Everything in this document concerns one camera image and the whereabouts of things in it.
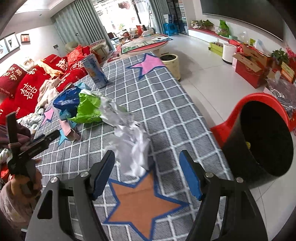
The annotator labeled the white cylindrical bin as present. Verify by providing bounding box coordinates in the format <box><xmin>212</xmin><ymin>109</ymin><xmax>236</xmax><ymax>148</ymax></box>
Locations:
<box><xmin>222</xmin><ymin>43</ymin><xmax>237</xmax><ymax>64</ymax></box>

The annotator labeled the green curtain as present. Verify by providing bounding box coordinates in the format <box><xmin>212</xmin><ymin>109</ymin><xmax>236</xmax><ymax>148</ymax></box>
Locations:
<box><xmin>51</xmin><ymin>0</ymin><xmax>114</xmax><ymax>50</ymax></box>

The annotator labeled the pink white blanket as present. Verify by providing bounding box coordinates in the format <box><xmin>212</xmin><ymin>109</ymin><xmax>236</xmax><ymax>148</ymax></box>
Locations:
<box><xmin>37</xmin><ymin>78</ymin><xmax>61</xmax><ymax>108</ymax></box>

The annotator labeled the red cardboard gift box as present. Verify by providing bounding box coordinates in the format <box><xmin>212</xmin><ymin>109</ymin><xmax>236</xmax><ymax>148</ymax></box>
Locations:
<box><xmin>233</xmin><ymin>44</ymin><xmax>273</xmax><ymax>88</ymax></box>

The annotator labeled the grey checkered table cloth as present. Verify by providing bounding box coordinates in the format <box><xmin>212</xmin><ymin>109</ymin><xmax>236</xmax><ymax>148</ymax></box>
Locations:
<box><xmin>32</xmin><ymin>52</ymin><xmax>234</xmax><ymax>241</ymax></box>

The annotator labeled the dark red pillow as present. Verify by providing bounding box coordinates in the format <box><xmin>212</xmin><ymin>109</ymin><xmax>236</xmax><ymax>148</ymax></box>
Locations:
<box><xmin>0</xmin><ymin>64</ymin><xmax>27</xmax><ymax>98</ymax></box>

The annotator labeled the blue plastic stool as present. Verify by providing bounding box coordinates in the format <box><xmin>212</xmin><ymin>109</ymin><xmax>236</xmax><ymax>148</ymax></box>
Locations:
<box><xmin>163</xmin><ymin>23</ymin><xmax>179</xmax><ymax>36</ymax></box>

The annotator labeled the green plastic bag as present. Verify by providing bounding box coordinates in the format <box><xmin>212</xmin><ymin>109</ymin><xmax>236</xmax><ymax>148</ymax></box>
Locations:
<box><xmin>68</xmin><ymin>89</ymin><xmax>102</xmax><ymax>123</ymax></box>

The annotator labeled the white paper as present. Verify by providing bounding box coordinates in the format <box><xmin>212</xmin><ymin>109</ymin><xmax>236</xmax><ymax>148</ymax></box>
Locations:
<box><xmin>100</xmin><ymin>95</ymin><xmax>150</xmax><ymax>177</ymax></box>

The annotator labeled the blue snack box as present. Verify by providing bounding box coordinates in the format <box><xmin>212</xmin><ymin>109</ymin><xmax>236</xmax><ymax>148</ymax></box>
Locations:
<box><xmin>81</xmin><ymin>54</ymin><xmax>108</xmax><ymax>89</ymax></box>

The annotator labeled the pink small box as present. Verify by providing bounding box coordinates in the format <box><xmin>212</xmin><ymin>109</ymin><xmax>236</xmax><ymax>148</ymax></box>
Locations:
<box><xmin>59</xmin><ymin>120</ymin><xmax>81</xmax><ymax>142</ymax></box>

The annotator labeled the blue plastic bag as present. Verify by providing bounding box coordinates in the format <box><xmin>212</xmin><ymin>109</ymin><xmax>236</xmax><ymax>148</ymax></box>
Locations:
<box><xmin>53</xmin><ymin>86</ymin><xmax>81</xmax><ymax>121</ymax></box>

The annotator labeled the left hand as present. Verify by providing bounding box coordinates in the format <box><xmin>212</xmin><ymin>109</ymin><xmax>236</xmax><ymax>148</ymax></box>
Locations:
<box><xmin>10</xmin><ymin>158</ymin><xmax>42</xmax><ymax>198</ymax></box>

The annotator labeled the black television screen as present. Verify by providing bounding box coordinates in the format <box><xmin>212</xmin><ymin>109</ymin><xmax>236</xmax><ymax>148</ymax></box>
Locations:
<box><xmin>201</xmin><ymin>0</ymin><xmax>284</xmax><ymax>41</ymax></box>

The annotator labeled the round coffee table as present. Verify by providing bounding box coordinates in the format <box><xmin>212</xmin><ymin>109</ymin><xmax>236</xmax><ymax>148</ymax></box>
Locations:
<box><xmin>116</xmin><ymin>34</ymin><xmax>172</xmax><ymax>57</ymax></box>

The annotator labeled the beige small trash bin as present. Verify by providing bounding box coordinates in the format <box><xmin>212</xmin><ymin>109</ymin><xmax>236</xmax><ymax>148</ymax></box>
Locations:
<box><xmin>160</xmin><ymin>53</ymin><xmax>181</xmax><ymax>81</ymax></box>

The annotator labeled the red sofa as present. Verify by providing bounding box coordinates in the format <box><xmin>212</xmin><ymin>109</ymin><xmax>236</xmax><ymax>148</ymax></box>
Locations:
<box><xmin>1</xmin><ymin>45</ymin><xmax>92</xmax><ymax>125</ymax></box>

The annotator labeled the black trash bin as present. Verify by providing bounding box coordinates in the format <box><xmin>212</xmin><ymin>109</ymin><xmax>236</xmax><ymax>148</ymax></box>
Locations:
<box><xmin>222</xmin><ymin>101</ymin><xmax>293</xmax><ymax>189</ymax></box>

